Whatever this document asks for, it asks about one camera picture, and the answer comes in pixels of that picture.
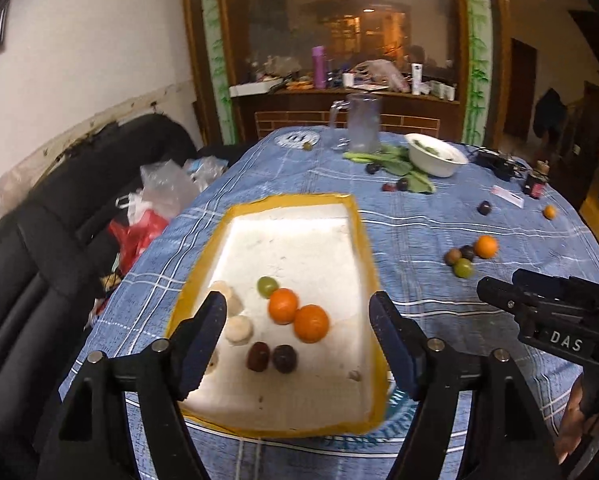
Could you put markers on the clear plastic bag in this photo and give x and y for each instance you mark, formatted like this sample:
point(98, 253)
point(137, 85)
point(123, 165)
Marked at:
point(167, 185)

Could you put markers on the green leaf scraps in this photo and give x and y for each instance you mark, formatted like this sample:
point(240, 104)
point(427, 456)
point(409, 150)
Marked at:
point(427, 148)

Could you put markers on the green leafy vegetable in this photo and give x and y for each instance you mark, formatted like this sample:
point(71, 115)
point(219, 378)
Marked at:
point(394, 162)

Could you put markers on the purple bottle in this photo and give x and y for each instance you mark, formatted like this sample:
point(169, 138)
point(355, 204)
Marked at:
point(319, 66)

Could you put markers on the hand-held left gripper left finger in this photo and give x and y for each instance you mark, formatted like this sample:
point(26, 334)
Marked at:
point(204, 340)

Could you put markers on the wooden mirror cabinet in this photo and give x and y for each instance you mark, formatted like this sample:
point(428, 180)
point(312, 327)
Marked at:
point(199, 60)

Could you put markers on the small brown box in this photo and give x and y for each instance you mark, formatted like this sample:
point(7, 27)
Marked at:
point(543, 166)

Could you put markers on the small kumquat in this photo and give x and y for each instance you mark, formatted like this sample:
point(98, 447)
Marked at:
point(549, 212)

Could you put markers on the dark red jujube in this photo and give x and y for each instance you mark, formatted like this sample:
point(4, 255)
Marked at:
point(258, 356)

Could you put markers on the crumpled plastic bag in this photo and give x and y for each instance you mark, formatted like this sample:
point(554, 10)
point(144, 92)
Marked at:
point(384, 72)

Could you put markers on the red plastic bag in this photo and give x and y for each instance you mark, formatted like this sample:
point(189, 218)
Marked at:
point(139, 232)

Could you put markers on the white foam box yellow tape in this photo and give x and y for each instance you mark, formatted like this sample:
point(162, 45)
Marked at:
point(289, 240)

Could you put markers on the black sofa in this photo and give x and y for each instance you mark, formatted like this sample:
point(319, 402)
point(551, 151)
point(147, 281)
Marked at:
point(39, 270)

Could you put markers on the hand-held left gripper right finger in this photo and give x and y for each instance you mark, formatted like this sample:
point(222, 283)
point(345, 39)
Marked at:
point(394, 345)

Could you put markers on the white flat box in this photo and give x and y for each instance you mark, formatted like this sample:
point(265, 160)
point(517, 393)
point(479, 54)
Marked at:
point(249, 89)

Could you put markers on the black electronic device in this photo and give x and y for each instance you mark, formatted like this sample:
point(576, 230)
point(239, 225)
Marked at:
point(503, 167)

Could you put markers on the black power adapter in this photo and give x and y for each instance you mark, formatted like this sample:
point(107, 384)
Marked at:
point(482, 159)

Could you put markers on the large dark plum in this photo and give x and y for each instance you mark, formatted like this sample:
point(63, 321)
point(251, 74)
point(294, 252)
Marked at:
point(485, 208)

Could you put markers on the white bowl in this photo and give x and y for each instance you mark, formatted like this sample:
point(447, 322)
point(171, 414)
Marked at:
point(437, 162)

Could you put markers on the blue plaid tablecloth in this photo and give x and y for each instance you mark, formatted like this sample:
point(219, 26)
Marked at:
point(419, 240)

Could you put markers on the green grape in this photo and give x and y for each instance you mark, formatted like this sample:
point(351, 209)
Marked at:
point(463, 268)
point(267, 286)

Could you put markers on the brown wooden door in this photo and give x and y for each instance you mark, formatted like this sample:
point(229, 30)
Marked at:
point(522, 90)

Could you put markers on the large orange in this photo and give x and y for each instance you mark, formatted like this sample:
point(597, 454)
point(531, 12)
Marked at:
point(486, 247)

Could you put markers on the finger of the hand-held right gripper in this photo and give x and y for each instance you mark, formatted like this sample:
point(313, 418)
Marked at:
point(497, 295)
point(539, 280)

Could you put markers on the brown kiwi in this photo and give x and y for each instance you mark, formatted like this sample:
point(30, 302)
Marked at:
point(452, 257)

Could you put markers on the dark hanging garment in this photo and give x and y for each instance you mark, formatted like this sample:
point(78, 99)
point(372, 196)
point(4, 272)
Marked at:
point(549, 110)

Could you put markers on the small red cherry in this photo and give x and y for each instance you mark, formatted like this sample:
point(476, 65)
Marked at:
point(389, 188)

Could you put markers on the clear glass pitcher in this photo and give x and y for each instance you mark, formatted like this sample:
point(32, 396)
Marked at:
point(363, 125)

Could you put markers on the small dark plum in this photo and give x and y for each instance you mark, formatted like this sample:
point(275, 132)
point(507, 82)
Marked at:
point(373, 168)

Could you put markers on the black box red label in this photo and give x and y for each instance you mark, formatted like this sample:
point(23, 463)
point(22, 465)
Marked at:
point(535, 186)

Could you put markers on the white tube package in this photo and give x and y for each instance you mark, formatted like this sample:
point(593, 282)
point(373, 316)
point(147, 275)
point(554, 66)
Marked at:
point(417, 79)

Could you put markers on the person's right hand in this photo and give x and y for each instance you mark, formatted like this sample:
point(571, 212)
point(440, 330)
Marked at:
point(572, 420)

